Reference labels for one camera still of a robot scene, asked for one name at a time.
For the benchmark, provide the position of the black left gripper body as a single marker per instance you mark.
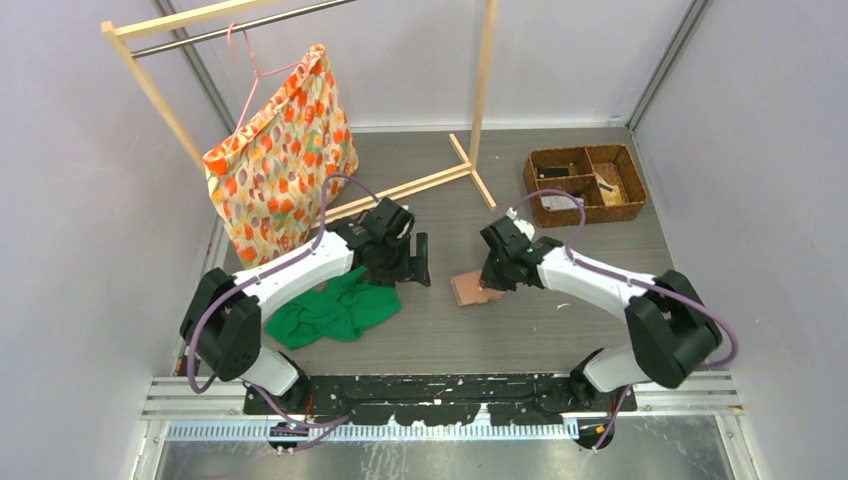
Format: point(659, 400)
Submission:
point(397, 251)

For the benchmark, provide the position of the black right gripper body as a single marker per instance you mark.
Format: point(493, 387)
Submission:
point(500, 262)

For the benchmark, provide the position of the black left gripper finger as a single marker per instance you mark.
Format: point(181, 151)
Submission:
point(419, 262)
point(389, 276)

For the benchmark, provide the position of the pink leather card holder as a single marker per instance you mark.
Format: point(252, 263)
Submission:
point(468, 290)

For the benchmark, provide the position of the woven wicker divided basket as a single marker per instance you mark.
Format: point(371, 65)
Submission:
point(613, 162)

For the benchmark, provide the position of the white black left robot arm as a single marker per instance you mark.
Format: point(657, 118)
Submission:
point(225, 318)

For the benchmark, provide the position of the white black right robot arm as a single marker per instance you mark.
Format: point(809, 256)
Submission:
point(670, 334)

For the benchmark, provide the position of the white card in basket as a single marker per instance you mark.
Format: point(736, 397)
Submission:
point(560, 203)

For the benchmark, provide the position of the black card in basket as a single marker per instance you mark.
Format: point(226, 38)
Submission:
point(552, 172)

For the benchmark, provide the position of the tan card in basket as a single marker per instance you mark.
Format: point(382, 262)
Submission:
point(610, 193)

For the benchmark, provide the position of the green cloth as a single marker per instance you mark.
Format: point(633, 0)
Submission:
point(343, 310)

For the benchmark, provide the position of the wooden clothes rack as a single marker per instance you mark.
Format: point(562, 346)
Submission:
point(119, 36)

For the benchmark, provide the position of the floral orange tote bag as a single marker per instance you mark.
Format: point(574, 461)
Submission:
point(268, 179)

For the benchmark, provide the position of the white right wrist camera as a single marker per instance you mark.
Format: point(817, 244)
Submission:
point(524, 226)

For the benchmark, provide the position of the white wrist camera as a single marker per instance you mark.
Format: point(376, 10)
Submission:
point(524, 226)
point(401, 224)

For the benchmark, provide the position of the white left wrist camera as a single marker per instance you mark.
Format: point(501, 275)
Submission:
point(401, 224)

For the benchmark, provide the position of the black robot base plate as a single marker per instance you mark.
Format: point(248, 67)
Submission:
point(445, 399)

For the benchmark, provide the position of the aluminium frame rail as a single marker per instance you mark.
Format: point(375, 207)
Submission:
point(221, 417)

